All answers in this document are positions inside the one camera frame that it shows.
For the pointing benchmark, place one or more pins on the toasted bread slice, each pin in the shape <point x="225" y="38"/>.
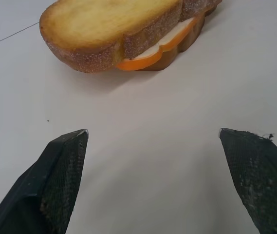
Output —
<point x="99" y="31"/>

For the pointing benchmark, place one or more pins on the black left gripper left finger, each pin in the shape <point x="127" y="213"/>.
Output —
<point x="43" y="185"/>

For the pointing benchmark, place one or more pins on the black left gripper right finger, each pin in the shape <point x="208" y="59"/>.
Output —
<point x="257" y="180"/>

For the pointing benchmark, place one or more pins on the toy sandwich with cheese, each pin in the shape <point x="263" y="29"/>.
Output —
<point x="153" y="57"/>

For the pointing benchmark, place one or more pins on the brown bread slice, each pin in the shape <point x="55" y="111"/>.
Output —
<point x="177" y="52"/>

